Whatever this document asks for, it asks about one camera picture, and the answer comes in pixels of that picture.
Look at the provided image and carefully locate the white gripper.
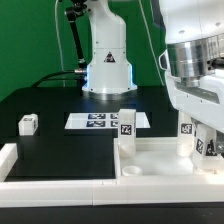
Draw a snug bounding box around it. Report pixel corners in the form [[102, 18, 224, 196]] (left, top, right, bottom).
[[165, 74, 224, 157]]

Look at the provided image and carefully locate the white square tabletop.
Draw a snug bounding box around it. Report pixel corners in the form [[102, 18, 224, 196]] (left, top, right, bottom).
[[114, 137, 224, 176]]

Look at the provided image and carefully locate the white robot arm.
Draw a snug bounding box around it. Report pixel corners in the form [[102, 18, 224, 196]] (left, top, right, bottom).
[[82, 0, 224, 155]]

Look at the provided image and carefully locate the white sheet with tags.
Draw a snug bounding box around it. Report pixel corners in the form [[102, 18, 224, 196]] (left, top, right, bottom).
[[64, 112, 152, 130]]

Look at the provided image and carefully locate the white U-shaped obstacle fence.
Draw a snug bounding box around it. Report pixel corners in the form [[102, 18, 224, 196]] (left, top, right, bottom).
[[0, 143, 224, 208]]

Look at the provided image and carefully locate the black cable on table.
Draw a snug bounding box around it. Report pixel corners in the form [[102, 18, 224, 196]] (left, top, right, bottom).
[[31, 68, 88, 88]]

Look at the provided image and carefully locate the white hanging cable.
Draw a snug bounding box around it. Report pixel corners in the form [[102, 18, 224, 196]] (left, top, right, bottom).
[[54, 0, 66, 88]]

